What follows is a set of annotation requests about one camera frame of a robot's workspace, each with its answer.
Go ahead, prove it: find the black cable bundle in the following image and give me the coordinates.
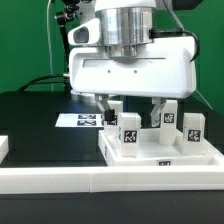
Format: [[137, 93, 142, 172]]
[[17, 73, 72, 93]]

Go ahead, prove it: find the white square table top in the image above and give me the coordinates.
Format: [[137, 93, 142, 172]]
[[98, 128, 224, 166]]

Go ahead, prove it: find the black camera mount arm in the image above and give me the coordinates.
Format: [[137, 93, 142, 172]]
[[54, 0, 81, 58]]

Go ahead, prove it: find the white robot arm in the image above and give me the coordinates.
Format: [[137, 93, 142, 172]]
[[68, 0, 199, 127]]

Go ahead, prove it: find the white cable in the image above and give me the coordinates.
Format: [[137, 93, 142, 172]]
[[46, 0, 55, 92]]

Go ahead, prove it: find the white marker base plate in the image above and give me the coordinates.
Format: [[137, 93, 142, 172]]
[[55, 113, 103, 128]]

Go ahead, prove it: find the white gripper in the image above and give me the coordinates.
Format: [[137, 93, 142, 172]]
[[69, 36, 196, 127]]

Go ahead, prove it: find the white U-shaped obstacle fence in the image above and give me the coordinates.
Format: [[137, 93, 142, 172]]
[[0, 136, 224, 194]]

